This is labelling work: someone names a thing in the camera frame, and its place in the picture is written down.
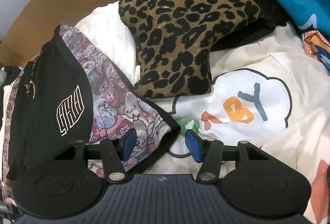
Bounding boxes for brown cardboard sheet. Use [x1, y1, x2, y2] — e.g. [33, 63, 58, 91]
[1, 0, 118, 66]

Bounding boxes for black garment pile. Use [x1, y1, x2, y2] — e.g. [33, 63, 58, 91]
[1, 66, 24, 129]

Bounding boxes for black shorts with bear print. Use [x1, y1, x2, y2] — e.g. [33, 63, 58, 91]
[2, 23, 181, 198]

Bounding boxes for cream bear print blanket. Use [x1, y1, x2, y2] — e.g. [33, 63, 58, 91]
[0, 0, 330, 224]

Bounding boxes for leopard print cushion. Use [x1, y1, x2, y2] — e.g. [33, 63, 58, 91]
[119, 0, 276, 98]

